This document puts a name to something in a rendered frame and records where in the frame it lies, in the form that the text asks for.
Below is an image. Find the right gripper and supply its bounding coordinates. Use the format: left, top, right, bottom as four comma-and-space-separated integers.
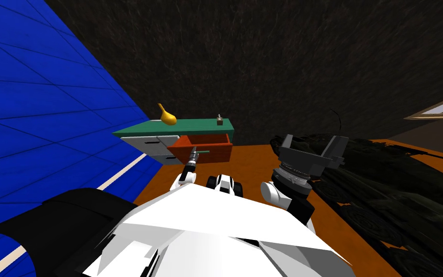
277, 134, 349, 179

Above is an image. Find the orange drawer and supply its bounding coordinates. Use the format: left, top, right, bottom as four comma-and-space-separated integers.
166, 133, 234, 165

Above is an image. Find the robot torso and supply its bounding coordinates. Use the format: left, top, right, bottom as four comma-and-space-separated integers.
82, 174, 357, 277

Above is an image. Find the green top grey cabinet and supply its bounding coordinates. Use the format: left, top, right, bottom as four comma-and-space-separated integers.
112, 117, 235, 166

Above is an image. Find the brown framed window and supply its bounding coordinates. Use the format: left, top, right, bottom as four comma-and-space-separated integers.
403, 90, 443, 121

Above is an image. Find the yellow gourd vase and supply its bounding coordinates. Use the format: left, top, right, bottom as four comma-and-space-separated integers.
157, 102, 178, 126

